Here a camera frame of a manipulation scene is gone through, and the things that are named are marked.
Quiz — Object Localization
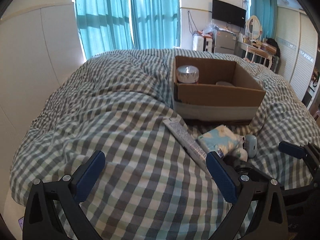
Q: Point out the white sliding wardrobe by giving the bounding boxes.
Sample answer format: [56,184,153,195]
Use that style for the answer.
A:
[276,7,318,100]

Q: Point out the black wall television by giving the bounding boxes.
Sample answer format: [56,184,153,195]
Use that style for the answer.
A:
[212,0,246,28]

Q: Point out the teal window curtains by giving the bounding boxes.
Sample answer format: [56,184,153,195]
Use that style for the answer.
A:
[75,0,181,59]

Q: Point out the silver mini fridge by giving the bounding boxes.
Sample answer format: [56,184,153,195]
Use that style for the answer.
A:
[213,30,237,54]

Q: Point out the white toothpaste tube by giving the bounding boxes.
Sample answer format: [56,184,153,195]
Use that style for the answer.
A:
[163,118,211,176]

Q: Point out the brown cardboard box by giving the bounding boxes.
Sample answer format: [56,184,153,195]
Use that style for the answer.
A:
[172,56,266,125]

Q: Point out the teal side curtain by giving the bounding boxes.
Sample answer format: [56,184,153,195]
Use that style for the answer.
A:
[250,0,278,39]

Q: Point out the checkered bed duvet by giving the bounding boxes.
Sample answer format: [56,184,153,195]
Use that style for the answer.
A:
[10,49,319,239]

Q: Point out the round bowl in box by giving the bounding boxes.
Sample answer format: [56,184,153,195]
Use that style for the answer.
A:
[216,81,234,87]

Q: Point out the clear lidded jar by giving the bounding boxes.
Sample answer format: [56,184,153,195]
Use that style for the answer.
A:
[176,65,200,84]

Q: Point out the white dressing table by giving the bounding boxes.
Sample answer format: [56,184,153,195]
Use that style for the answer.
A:
[238,42,273,69]

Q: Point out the small light blue device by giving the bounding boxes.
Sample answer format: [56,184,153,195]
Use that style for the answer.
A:
[245,134,258,158]

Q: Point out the white bear figurine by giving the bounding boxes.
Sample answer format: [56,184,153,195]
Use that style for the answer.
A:
[230,137,248,162]

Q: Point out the white oval vanity mirror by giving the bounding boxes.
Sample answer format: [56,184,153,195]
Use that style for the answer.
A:
[245,15,263,40]

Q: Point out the white floor appliance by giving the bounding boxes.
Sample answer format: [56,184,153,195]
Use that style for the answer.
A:
[193,34,204,51]

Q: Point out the blue cloud tissue pack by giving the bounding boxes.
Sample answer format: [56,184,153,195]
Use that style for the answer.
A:
[197,125,243,158]

